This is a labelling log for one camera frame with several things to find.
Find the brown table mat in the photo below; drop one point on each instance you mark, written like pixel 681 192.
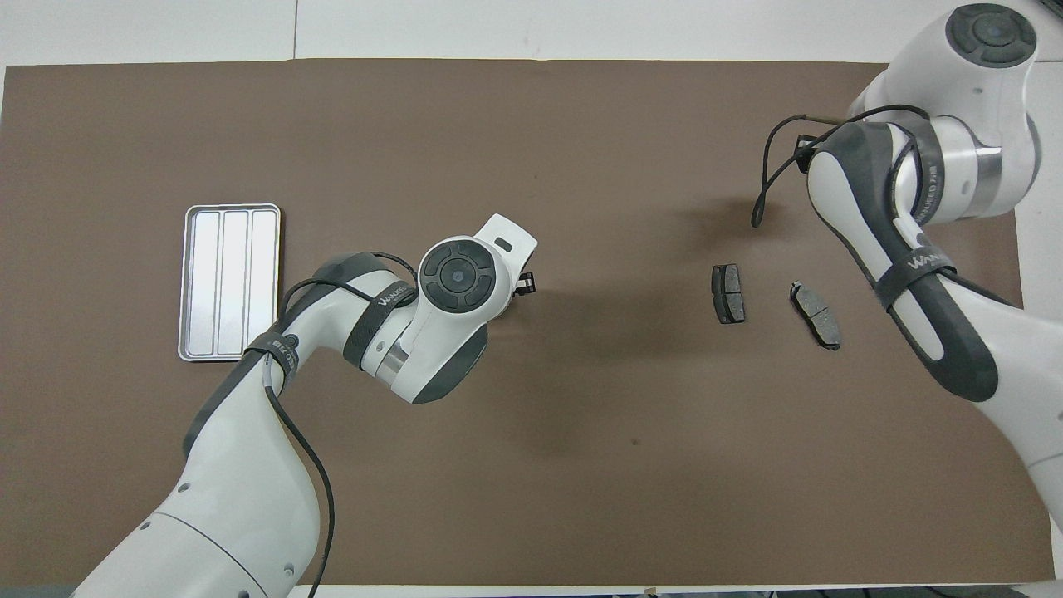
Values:
pixel 581 124

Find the dark grey rectangular brake pad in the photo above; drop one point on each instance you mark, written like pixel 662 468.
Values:
pixel 728 292

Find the dark grey curved brake pad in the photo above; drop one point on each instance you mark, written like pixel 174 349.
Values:
pixel 815 314

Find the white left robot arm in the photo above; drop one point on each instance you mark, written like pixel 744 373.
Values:
pixel 241 498

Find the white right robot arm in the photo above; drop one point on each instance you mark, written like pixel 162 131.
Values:
pixel 980 83

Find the grey metal tray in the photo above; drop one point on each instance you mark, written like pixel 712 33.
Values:
pixel 232 282

